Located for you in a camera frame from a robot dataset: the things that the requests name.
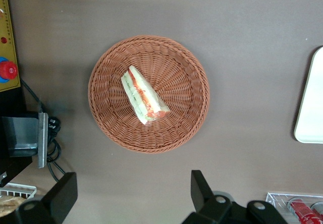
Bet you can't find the white wire rack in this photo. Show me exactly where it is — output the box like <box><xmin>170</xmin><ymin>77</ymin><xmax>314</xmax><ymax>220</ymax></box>
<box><xmin>0</xmin><ymin>182</ymin><xmax>37</xmax><ymax>202</ymax></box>

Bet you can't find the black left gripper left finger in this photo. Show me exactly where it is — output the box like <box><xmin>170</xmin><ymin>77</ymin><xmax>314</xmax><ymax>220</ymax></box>
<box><xmin>15</xmin><ymin>172</ymin><xmax>78</xmax><ymax>224</ymax></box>

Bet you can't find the thin black cable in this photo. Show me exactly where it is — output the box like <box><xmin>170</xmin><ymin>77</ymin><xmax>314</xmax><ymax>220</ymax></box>
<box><xmin>20</xmin><ymin>78</ymin><xmax>44</xmax><ymax>113</ymax></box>

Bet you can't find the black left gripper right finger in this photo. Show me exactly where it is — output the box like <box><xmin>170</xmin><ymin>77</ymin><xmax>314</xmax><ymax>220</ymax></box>
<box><xmin>181</xmin><ymin>170</ymin><xmax>232</xmax><ymax>224</ymax></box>

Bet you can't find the grey metal bracket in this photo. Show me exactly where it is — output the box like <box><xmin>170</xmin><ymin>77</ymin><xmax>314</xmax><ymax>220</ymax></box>
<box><xmin>2</xmin><ymin>112</ymin><xmax>49</xmax><ymax>169</ymax></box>

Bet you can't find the beige plastic serving tray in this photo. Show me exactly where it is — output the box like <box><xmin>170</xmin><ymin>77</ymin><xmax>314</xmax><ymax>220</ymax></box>
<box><xmin>293</xmin><ymin>46</ymin><xmax>323</xmax><ymax>144</ymax></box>

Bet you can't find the black power cable with plug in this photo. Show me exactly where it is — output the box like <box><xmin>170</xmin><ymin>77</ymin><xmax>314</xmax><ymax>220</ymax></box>
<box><xmin>46</xmin><ymin>117</ymin><xmax>67</xmax><ymax>183</ymax></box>

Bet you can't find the yellow control panel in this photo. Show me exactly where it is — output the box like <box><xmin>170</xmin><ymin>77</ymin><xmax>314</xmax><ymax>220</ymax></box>
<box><xmin>0</xmin><ymin>0</ymin><xmax>22</xmax><ymax>92</ymax></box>

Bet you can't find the red emergency stop button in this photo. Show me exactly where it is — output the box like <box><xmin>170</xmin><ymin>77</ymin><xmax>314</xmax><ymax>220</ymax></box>
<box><xmin>0</xmin><ymin>57</ymin><xmax>19</xmax><ymax>84</ymax></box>

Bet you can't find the round brown wicker basket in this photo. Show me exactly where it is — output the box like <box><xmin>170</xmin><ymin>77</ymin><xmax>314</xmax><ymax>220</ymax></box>
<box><xmin>87</xmin><ymin>34</ymin><xmax>210</xmax><ymax>154</ymax></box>

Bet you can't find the clear bag of rice crackers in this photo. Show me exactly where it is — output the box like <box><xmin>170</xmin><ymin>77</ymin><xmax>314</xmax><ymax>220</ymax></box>
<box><xmin>0</xmin><ymin>196</ymin><xmax>27</xmax><ymax>217</ymax></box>

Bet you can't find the clear acrylic bottle rack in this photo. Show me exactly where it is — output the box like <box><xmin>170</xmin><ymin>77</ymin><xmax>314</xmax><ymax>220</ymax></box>
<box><xmin>265</xmin><ymin>192</ymin><xmax>323</xmax><ymax>224</ymax></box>

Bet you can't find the triangle sandwich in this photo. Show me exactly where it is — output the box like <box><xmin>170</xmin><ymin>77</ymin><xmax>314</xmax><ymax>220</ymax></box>
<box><xmin>120</xmin><ymin>65</ymin><xmax>171</xmax><ymax>126</ymax></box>

